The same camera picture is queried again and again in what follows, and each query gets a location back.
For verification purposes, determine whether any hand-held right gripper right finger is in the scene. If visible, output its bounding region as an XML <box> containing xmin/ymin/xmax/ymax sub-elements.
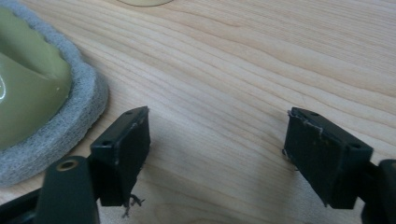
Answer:
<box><xmin>282</xmin><ymin>106</ymin><xmax>375</xmax><ymax>210</ymax></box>

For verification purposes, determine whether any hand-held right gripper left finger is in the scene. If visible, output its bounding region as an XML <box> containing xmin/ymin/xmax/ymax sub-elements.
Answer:
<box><xmin>89</xmin><ymin>105</ymin><xmax>151</xmax><ymax>208</ymax></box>

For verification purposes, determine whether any grey felt pad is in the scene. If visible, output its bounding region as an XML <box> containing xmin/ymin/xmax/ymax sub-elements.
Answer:
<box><xmin>0</xmin><ymin>0</ymin><xmax>109</xmax><ymax>189</ymax></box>

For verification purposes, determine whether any olive green glossy object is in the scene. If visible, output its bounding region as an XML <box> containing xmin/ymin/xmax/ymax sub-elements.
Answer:
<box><xmin>0</xmin><ymin>7</ymin><xmax>73</xmax><ymax>151</ymax></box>

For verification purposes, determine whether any pale yellow round object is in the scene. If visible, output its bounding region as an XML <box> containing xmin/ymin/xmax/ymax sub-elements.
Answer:
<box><xmin>117</xmin><ymin>0</ymin><xmax>174</xmax><ymax>7</ymax></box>

